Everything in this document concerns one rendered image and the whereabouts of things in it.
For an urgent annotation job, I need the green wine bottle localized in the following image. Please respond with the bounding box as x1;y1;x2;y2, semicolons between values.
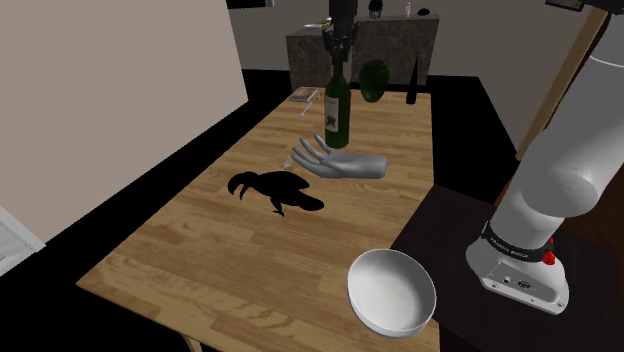
323;59;353;150

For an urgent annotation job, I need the black bird figure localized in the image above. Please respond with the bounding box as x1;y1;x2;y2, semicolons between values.
226;169;326;219

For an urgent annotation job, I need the white bowl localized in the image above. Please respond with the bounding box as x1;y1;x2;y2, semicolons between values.
346;247;438;340

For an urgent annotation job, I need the book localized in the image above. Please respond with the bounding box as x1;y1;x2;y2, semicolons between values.
287;87;320;104

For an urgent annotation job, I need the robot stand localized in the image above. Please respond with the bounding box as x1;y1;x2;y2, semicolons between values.
389;184;624;352

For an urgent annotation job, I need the dark stone cabinet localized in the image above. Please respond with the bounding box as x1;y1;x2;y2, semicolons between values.
285;12;441;92

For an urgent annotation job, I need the wooden table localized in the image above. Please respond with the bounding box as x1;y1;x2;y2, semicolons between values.
75;85;441;352

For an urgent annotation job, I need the black cone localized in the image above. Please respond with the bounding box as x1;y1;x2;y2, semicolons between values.
404;51;421;106

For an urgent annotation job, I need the green vase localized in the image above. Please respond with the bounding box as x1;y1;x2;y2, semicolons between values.
358;59;391;104

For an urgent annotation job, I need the grey hand model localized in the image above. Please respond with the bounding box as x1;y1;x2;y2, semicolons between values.
290;134;389;181

